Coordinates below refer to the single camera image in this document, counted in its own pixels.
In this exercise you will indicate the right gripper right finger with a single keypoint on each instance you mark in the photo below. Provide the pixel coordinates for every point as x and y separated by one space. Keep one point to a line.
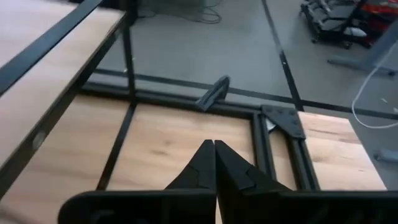
280 207

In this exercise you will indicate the grey desk leg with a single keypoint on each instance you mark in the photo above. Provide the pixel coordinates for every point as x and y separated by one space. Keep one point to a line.
367 59

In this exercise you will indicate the black table frame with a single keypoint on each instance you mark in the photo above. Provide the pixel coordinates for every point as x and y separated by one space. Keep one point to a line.
261 146

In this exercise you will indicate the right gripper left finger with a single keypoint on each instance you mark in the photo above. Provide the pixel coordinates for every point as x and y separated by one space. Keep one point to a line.
174 205

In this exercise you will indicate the wooden shelf with black frame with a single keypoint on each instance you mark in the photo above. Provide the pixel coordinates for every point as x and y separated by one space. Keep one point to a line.
46 81

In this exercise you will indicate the dark grey frame clip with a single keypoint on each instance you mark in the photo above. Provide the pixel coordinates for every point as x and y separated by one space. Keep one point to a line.
214 93

